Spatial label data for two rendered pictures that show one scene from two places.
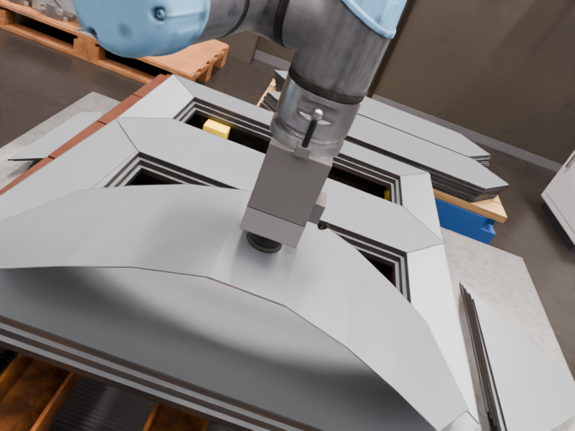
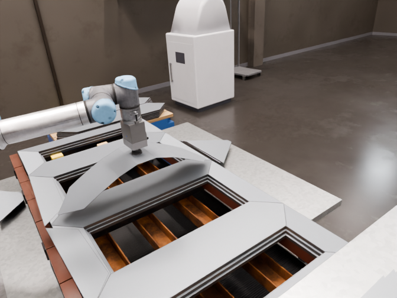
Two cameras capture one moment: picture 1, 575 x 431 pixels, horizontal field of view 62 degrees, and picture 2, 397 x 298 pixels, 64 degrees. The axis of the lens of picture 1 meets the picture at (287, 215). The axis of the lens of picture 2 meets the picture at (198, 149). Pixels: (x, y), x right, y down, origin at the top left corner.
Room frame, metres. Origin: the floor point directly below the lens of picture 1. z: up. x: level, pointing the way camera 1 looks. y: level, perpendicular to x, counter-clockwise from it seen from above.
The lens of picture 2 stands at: (-0.65, 0.39, 1.59)
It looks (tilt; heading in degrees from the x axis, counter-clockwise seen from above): 27 degrees down; 329
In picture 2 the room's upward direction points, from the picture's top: 3 degrees counter-clockwise
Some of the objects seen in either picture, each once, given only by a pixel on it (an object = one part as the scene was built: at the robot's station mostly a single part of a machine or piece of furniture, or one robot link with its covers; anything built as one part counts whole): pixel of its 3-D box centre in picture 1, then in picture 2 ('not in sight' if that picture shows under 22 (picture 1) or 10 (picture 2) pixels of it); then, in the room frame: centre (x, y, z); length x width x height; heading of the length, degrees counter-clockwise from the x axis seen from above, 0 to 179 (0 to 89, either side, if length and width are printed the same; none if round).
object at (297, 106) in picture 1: (317, 108); (130, 112); (0.44, 0.01, 1.19); 0.08 x 0.08 x 0.05
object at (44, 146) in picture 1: (83, 140); (9, 200); (0.97, 0.53, 0.70); 0.39 x 0.12 x 0.04; 3
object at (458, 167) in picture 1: (382, 132); (109, 116); (1.48, -0.18, 0.82); 0.80 x 0.40 x 0.06; 93
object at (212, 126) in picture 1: (216, 132); (57, 158); (1.10, 0.25, 0.79); 0.06 x 0.05 x 0.04; 93
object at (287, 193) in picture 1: (300, 179); (136, 130); (0.45, 0.00, 1.11); 0.10 x 0.09 x 0.16; 95
